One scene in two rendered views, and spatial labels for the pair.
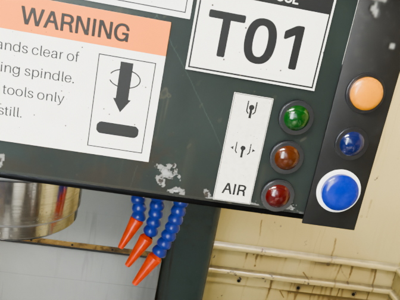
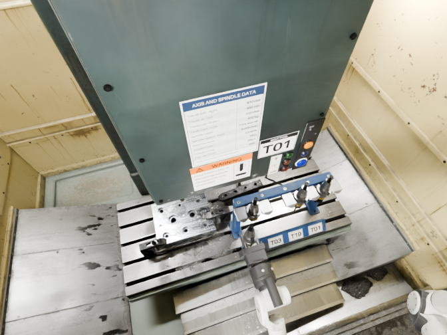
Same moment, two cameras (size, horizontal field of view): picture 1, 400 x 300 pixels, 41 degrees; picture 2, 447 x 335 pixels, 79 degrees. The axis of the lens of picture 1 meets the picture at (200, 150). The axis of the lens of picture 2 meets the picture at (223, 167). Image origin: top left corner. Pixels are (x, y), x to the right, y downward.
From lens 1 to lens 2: 53 cm
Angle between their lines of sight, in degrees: 41
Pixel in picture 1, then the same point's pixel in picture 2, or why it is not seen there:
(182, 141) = (258, 169)
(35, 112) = (219, 179)
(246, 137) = (275, 163)
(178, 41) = (255, 154)
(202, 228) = not seen: hidden behind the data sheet
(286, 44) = (285, 144)
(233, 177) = (272, 169)
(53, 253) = not seen: hidden behind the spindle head
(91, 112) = (233, 174)
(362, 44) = (306, 136)
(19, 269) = not seen: hidden behind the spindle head
